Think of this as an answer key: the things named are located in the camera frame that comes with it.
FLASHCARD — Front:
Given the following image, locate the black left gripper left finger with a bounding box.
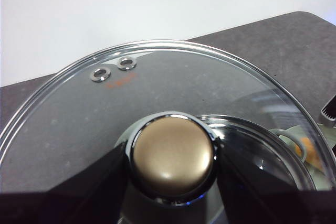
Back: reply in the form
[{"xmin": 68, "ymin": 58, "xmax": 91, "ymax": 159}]
[{"xmin": 0, "ymin": 145, "xmax": 133, "ymax": 224}]

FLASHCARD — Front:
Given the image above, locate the glass lid with green knob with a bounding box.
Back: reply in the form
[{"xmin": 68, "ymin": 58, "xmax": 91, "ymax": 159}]
[{"xmin": 0, "ymin": 39, "xmax": 332, "ymax": 224}]

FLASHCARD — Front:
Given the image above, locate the grey-green steaming rack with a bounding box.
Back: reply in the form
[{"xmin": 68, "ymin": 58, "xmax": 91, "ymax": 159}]
[{"xmin": 270, "ymin": 126, "xmax": 336, "ymax": 190}]

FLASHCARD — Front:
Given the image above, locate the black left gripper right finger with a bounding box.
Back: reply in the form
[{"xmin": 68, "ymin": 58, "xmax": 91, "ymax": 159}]
[{"xmin": 214, "ymin": 144, "xmax": 336, "ymax": 224}]

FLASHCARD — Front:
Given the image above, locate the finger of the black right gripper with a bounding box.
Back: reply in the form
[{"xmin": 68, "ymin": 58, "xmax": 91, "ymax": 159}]
[{"xmin": 319, "ymin": 100, "xmax": 336, "ymax": 128}]

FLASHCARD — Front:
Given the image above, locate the pale green electric steamer pot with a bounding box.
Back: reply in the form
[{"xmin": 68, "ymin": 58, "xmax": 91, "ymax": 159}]
[{"xmin": 195, "ymin": 114, "xmax": 336, "ymax": 192}]

